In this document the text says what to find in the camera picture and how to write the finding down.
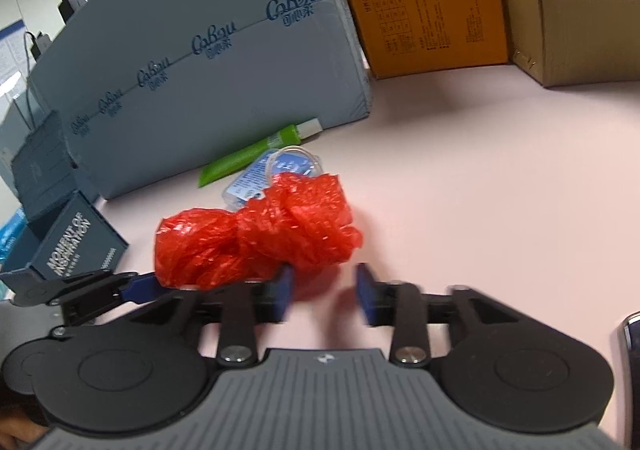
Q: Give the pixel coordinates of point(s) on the black power adapter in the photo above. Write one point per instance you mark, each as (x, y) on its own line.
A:
(68, 8)
(40, 43)

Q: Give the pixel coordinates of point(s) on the black power adapter left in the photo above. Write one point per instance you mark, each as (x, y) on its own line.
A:
(40, 43)

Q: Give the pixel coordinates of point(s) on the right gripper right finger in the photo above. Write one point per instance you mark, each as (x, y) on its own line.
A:
(399, 306)

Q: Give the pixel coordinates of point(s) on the black power adapter middle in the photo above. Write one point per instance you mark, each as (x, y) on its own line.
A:
(68, 8)

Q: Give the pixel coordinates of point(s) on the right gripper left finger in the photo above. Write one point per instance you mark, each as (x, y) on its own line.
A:
(246, 305)

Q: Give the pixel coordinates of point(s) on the brown cardboard box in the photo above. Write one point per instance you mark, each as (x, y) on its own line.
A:
(571, 42)

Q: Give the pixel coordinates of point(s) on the right light blue carton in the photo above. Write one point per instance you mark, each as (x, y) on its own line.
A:
(147, 89)

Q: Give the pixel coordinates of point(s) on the blue box at left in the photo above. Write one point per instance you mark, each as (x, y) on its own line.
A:
(10, 232)

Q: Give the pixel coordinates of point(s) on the person's left hand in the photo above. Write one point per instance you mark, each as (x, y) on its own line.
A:
(22, 421)

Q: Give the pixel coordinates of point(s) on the red plastic bag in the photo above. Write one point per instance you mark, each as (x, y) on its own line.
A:
(302, 221)

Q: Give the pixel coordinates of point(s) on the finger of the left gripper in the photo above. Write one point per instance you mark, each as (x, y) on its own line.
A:
(142, 289)

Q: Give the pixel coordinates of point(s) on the blue wet wipes pack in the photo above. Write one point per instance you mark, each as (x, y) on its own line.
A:
(258, 176)

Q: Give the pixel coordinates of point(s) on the green tube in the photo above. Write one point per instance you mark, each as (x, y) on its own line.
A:
(290, 135)

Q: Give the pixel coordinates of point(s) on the blue container storage box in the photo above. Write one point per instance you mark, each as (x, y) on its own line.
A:
(63, 235)

